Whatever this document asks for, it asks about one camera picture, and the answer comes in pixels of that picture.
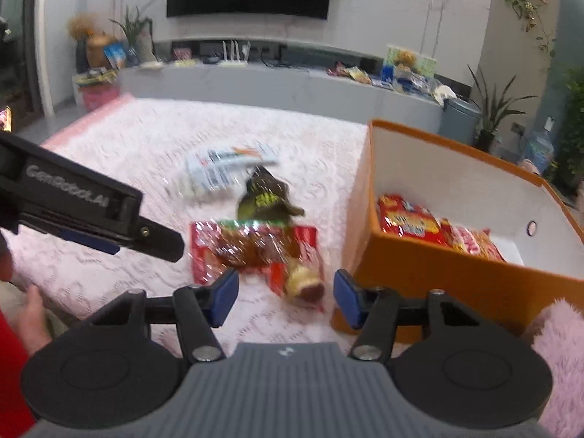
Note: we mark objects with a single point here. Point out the grey trash bin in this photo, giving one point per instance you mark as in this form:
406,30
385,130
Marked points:
459,121

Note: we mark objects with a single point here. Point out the brown gourd vase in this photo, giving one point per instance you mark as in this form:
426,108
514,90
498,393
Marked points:
95,50

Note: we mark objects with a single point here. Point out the white wifi router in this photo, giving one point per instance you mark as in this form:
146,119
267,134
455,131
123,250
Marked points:
235,54

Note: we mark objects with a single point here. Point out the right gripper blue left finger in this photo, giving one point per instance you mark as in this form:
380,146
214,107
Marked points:
196,312

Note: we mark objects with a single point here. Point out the potted snake plant right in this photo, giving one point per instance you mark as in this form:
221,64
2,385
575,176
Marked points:
495,106

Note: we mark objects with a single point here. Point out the red noodle snack bag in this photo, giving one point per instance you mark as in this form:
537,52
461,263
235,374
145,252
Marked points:
401,218

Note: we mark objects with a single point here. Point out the green ivy plant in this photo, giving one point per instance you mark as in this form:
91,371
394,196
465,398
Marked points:
564,104

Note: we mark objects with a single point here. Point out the red MiMi shrimp stick bag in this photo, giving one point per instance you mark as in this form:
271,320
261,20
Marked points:
473,242

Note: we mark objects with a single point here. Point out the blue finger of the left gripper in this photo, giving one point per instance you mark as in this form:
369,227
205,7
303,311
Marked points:
147,237

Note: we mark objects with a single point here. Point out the blue water jug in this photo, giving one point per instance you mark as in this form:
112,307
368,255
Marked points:
539,149

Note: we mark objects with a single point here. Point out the person left hand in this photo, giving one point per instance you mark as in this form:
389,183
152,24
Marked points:
24,312

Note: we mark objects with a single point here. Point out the brown teddy bear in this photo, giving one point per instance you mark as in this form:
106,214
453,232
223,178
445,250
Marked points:
405,60

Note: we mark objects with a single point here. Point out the black green snack packet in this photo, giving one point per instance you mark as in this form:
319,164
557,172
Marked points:
266,199

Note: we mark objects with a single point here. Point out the pink storage basket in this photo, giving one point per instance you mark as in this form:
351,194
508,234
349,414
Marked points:
98,95

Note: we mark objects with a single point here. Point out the grey TV console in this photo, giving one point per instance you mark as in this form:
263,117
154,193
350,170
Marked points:
299,90

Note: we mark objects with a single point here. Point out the white spicy strip packet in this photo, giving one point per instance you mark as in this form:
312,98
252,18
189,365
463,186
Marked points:
217,172

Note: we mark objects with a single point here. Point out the potted plant left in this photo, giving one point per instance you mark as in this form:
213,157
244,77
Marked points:
137,29

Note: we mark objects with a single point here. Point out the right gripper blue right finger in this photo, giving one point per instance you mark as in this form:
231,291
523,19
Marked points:
376,315

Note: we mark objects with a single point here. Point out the white lace tablecloth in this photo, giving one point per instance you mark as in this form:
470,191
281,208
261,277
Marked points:
144,143

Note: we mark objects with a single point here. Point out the red clear braised meat pack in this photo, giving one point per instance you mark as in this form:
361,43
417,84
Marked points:
248,247

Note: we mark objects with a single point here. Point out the clear pastry bun pack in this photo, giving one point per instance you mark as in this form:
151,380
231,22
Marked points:
297,282

